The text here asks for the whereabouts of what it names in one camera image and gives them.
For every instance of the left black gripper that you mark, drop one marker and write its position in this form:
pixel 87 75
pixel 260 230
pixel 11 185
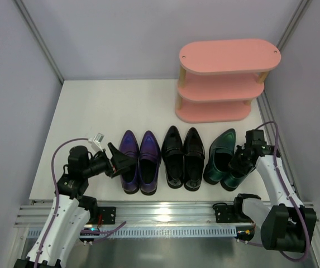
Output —
pixel 112 162

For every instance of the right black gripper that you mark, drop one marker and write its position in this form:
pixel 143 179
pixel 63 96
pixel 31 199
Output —
pixel 240 161

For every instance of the green metallic shoe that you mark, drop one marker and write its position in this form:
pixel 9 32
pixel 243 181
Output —
pixel 233 179
pixel 221 152

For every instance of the black glossy shoe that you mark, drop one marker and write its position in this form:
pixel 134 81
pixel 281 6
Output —
pixel 173 157
pixel 194 156

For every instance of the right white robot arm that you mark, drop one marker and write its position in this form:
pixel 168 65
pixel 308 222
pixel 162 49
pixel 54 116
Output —
pixel 286 225

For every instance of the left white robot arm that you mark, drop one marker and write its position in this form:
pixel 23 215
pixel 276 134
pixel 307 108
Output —
pixel 71 209

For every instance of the purple right shoe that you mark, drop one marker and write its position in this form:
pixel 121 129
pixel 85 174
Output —
pixel 148 163

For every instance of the pink three-tier shoe shelf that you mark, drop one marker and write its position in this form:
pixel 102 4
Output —
pixel 219 79

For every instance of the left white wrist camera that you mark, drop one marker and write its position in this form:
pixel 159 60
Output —
pixel 95 142

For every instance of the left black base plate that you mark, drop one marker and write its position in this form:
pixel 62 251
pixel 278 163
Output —
pixel 102 215

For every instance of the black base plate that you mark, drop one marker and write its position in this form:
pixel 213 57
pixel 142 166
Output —
pixel 225 213
pixel 102 215

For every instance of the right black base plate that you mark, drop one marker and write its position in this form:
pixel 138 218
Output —
pixel 225 213

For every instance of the aluminium mounting rail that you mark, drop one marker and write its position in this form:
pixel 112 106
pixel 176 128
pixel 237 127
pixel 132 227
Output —
pixel 134 213

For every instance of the slotted grey cable duct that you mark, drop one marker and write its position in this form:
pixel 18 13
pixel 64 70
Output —
pixel 129 231

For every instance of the right aluminium frame post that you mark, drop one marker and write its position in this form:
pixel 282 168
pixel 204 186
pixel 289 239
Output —
pixel 293 23

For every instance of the aluminium frame post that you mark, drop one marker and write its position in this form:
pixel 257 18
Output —
pixel 25 14
pixel 293 23

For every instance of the left aluminium frame post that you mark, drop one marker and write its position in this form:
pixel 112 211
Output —
pixel 25 14

